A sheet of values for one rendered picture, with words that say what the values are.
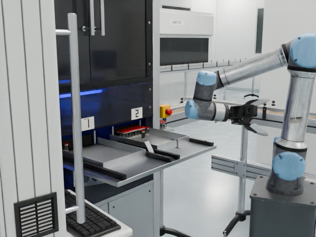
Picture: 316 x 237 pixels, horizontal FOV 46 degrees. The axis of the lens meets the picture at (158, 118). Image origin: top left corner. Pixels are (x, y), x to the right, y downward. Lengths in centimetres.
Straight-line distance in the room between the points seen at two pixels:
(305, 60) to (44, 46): 86
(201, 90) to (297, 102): 35
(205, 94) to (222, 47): 963
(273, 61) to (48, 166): 95
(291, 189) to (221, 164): 132
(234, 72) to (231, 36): 939
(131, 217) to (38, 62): 138
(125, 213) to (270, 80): 172
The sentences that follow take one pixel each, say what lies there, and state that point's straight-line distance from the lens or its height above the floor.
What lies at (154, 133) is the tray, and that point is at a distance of 215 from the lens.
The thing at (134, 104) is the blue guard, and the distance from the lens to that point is 202.
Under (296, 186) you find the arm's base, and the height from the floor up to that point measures 82.
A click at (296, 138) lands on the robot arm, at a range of 146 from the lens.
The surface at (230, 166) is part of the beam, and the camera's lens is 285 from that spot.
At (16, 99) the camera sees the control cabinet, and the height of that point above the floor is 127.
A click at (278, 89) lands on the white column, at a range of 322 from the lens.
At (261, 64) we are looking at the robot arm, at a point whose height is 131.
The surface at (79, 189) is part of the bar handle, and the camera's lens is 113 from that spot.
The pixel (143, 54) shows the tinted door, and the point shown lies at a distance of 206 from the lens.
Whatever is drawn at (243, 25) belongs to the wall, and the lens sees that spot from 1078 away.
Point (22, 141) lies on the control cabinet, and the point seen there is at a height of 116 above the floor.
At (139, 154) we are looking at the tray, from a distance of 172.
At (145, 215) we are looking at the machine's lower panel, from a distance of 229.
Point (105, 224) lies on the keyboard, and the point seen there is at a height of 83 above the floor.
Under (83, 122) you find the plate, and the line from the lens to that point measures 180.
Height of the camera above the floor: 141
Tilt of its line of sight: 12 degrees down
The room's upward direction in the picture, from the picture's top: straight up
